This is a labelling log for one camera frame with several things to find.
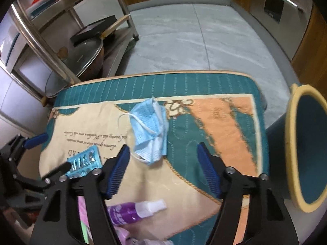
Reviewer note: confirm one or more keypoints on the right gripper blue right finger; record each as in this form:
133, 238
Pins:
211, 175

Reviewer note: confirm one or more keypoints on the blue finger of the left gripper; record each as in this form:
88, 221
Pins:
58, 171
35, 141

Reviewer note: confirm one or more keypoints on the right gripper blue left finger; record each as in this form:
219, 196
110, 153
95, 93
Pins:
115, 169

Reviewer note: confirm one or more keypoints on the blue surgical face mask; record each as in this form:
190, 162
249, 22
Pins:
149, 123

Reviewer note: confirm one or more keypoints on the purple spray bottle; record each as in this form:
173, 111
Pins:
132, 212

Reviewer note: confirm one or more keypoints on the teal orange patterned mat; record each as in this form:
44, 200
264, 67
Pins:
224, 110

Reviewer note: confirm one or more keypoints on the teal bin with yellow rim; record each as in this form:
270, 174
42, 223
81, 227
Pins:
297, 149

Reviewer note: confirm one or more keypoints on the pan with glass lid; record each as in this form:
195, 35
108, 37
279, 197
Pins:
86, 59

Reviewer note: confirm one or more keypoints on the stainless steel shelf rack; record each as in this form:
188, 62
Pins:
32, 62

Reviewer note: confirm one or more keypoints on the black square tray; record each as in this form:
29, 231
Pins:
93, 30

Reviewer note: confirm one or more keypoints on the stainless steel oven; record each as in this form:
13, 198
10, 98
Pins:
285, 20

